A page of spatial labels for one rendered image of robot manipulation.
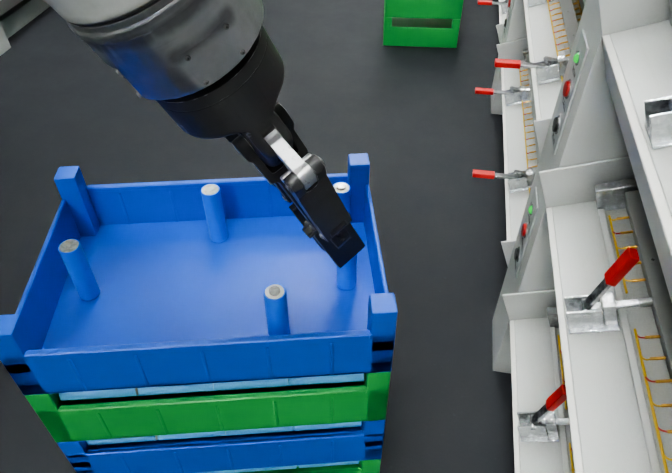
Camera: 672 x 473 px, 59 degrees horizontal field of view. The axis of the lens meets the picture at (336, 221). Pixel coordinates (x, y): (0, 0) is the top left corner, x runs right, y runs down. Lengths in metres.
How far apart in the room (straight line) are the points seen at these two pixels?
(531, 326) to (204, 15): 0.62
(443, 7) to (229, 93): 1.35
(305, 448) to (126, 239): 0.28
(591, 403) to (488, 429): 0.36
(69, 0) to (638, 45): 0.42
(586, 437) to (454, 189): 0.76
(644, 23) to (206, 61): 0.39
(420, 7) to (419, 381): 1.05
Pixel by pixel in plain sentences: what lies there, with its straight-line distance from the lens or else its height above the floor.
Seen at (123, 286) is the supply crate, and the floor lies 0.32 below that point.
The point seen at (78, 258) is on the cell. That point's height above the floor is 0.38.
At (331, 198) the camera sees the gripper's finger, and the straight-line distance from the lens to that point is 0.39.
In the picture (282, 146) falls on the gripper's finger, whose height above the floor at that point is 0.54.
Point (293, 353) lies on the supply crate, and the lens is 0.48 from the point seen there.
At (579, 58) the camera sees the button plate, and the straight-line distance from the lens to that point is 0.63.
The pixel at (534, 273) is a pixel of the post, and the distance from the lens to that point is 0.75.
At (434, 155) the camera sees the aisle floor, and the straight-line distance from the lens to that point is 1.27.
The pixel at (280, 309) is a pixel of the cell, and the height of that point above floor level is 0.37.
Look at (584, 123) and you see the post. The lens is 0.62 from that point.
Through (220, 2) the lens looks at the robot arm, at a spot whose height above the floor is 0.63.
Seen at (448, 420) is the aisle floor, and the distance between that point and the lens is 0.86.
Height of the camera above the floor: 0.75
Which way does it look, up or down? 43 degrees down
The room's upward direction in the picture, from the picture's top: straight up
